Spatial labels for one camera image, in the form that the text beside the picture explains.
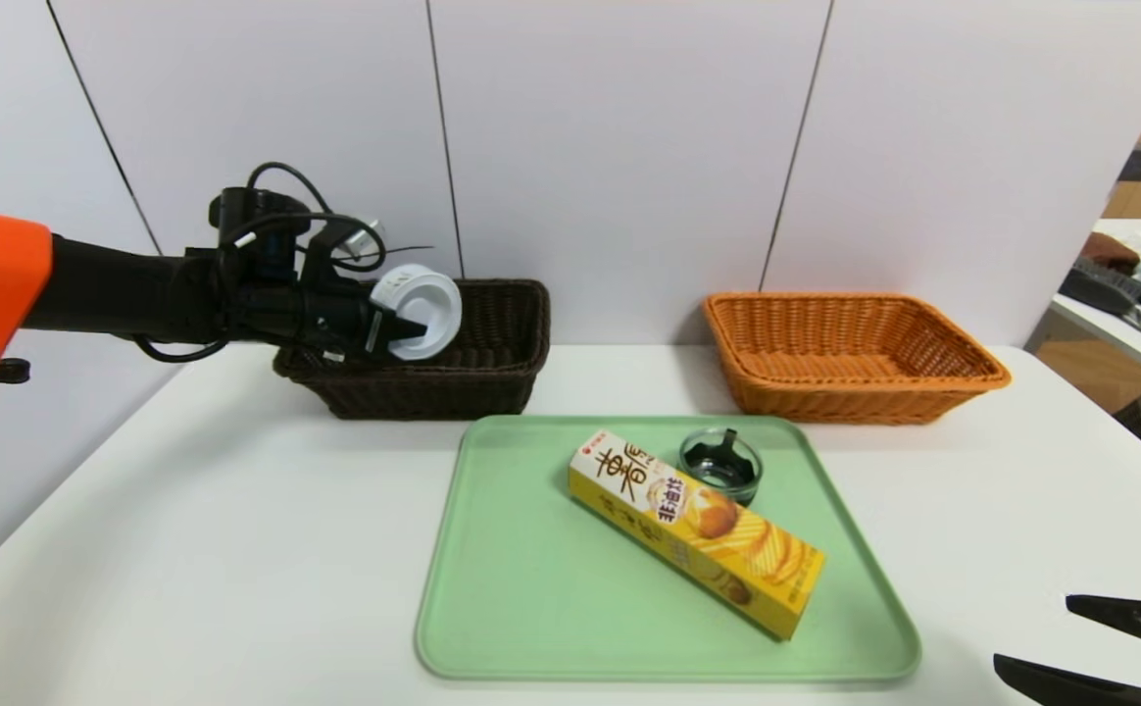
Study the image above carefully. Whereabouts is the black left camera cable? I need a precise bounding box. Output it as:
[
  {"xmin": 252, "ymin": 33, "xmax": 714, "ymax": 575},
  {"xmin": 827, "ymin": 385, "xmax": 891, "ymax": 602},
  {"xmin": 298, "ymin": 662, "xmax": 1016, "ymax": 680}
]
[{"xmin": 134, "ymin": 162, "xmax": 387, "ymax": 364}]

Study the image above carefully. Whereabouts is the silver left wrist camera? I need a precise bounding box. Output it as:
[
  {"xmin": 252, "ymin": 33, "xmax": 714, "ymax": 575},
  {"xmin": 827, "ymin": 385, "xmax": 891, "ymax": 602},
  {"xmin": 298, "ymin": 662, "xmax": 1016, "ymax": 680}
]
[{"xmin": 330, "ymin": 218, "xmax": 385, "ymax": 261}]

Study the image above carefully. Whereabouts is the yellow potato chips box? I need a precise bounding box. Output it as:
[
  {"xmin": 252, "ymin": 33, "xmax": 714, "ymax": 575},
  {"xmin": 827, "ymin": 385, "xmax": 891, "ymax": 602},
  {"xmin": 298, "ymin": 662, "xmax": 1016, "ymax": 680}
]
[{"xmin": 568, "ymin": 429, "xmax": 825, "ymax": 641}]

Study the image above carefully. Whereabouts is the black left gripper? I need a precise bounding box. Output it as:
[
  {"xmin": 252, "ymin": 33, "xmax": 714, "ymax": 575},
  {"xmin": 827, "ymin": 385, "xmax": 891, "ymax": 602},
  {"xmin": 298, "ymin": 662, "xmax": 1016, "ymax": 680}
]
[{"xmin": 302, "ymin": 282, "xmax": 427, "ymax": 360}]

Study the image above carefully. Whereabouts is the dark brown wicker basket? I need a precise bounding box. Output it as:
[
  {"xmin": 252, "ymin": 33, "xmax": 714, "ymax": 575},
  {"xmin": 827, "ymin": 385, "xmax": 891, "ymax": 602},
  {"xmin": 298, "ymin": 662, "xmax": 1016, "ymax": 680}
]
[{"xmin": 273, "ymin": 279, "xmax": 552, "ymax": 421}]

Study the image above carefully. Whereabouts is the light green plastic tray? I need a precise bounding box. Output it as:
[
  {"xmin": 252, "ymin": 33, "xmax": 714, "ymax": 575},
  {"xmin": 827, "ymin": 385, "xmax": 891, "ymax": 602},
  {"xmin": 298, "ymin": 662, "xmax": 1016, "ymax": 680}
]
[{"xmin": 414, "ymin": 415, "xmax": 922, "ymax": 683}]

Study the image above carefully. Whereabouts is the black flat tool case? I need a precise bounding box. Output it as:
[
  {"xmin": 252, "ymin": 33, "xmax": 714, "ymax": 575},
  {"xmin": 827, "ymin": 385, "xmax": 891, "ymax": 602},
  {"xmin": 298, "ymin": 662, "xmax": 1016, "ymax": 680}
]
[{"xmin": 1059, "ymin": 258, "xmax": 1141, "ymax": 359}]

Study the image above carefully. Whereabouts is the small glass jar black base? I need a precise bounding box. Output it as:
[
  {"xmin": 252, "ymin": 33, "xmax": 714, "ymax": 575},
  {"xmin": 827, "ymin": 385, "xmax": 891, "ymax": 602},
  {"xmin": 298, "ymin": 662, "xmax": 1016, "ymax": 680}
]
[{"xmin": 678, "ymin": 428, "xmax": 764, "ymax": 507}]

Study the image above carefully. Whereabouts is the orange wicker basket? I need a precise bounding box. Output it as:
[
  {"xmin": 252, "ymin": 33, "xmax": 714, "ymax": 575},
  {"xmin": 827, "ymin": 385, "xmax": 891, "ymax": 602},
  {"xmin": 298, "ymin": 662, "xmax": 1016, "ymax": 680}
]
[{"xmin": 703, "ymin": 291, "xmax": 1012, "ymax": 426}]

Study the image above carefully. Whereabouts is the brown cloth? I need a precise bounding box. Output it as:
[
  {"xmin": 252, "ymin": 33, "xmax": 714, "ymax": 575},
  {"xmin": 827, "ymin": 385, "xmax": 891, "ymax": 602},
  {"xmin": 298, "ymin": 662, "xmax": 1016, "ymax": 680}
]
[{"xmin": 1080, "ymin": 232, "xmax": 1141, "ymax": 277}]

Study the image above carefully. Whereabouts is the clear tape roll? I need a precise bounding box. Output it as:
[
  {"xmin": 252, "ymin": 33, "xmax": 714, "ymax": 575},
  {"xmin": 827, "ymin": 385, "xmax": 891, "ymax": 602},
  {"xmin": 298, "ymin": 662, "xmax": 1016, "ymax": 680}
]
[{"xmin": 370, "ymin": 263, "xmax": 463, "ymax": 361}]

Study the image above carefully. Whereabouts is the white side table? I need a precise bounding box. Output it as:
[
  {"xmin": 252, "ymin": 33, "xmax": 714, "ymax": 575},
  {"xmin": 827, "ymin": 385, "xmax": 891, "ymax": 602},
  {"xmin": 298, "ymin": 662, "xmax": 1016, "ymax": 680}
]
[{"xmin": 1051, "ymin": 218, "xmax": 1141, "ymax": 386}]

